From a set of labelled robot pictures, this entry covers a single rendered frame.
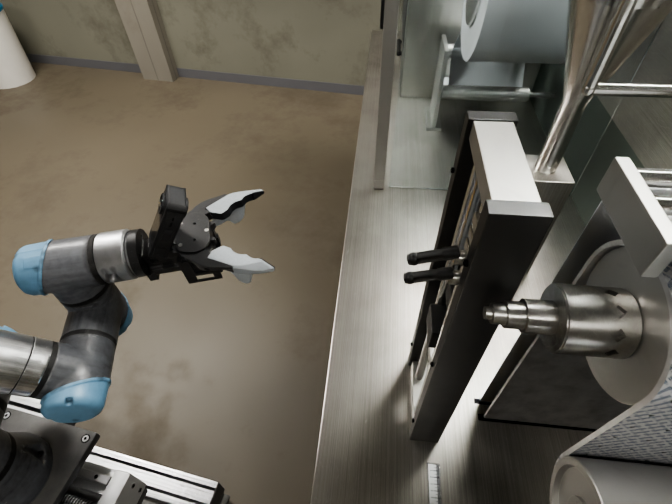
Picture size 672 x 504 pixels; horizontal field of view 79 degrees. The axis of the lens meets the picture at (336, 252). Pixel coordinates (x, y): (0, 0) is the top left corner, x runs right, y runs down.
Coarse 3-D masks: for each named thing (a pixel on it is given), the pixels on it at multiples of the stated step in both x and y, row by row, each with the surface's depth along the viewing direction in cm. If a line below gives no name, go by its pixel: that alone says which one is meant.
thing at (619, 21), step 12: (624, 0) 43; (636, 0) 43; (624, 12) 44; (612, 24) 45; (624, 24) 45; (612, 36) 46; (600, 48) 47; (612, 48) 47; (600, 60) 48; (600, 72) 49; (588, 84) 50
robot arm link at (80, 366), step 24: (0, 336) 50; (24, 336) 53; (72, 336) 58; (96, 336) 59; (0, 360) 49; (24, 360) 51; (48, 360) 52; (72, 360) 54; (96, 360) 57; (0, 384) 49; (24, 384) 51; (48, 384) 52; (72, 384) 53; (96, 384) 55; (48, 408) 52; (72, 408) 53; (96, 408) 55
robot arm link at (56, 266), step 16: (48, 240) 57; (64, 240) 57; (80, 240) 57; (16, 256) 55; (32, 256) 55; (48, 256) 55; (64, 256) 55; (80, 256) 56; (16, 272) 55; (32, 272) 55; (48, 272) 55; (64, 272) 55; (80, 272) 56; (96, 272) 56; (32, 288) 56; (48, 288) 56; (64, 288) 57; (80, 288) 58; (96, 288) 60
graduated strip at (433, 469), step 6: (432, 468) 68; (438, 468) 68; (432, 474) 68; (438, 474) 68; (432, 480) 67; (438, 480) 67; (432, 486) 67; (438, 486) 67; (432, 492) 66; (438, 492) 66; (432, 498) 65; (438, 498) 65
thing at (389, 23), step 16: (384, 0) 129; (384, 16) 84; (384, 32) 87; (384, 48) 89; (384, 64) 92; (384, 80) 94; (384, 96) 97; (384, 112) 100; (384, 128) 103; (384, 144) 107; (384, 160) 111; (384, 176) 115
